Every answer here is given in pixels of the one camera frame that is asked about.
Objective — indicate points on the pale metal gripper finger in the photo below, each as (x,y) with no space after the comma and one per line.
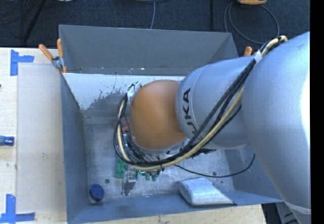
(129,184)

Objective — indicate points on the green flat block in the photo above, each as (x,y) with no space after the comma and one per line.
(120,167)

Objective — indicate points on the grey metal bin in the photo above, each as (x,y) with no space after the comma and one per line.
(101,142)

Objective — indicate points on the blue and white round object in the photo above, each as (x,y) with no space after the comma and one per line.
(96,192)

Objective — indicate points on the pale grey folded cloth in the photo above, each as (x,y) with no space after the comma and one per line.
(202,191)

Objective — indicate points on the pale wood flat board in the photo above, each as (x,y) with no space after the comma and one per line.
(38,129)

